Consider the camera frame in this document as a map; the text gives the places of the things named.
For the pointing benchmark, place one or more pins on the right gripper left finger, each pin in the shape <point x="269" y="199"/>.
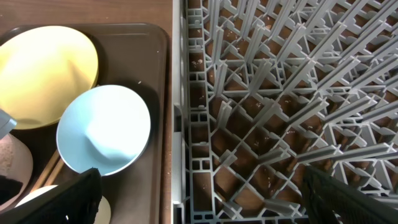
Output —
<point x="75" y="201"/>

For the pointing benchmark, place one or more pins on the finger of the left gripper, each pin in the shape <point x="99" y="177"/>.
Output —
<point x="9" y="188"/>

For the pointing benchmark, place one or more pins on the yellow plate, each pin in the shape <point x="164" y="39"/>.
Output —
<point x="42" y="71"/>

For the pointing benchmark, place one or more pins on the wooden chopstick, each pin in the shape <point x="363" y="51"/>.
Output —
<point x="46" y="171"/>
<point x="53" y="175"/>

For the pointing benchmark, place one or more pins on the brown serving tray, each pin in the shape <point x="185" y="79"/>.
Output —
<point x="135" y="56"/>

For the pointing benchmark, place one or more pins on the upper wooden chopstick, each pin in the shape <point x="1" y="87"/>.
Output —
<point x="46" y="171"/>

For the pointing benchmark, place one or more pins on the grey dishwasher rack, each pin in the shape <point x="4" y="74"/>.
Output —
<point x="263" y="89"/>

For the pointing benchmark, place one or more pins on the lower wooden chopstick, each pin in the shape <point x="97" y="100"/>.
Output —
<point x="53" y="175"/>

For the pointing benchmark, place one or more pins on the light blue bowl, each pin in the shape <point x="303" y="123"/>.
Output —
<point x="107" y="127"/>

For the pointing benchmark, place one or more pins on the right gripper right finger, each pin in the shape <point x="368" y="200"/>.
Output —
<point x="325" y="197"/>

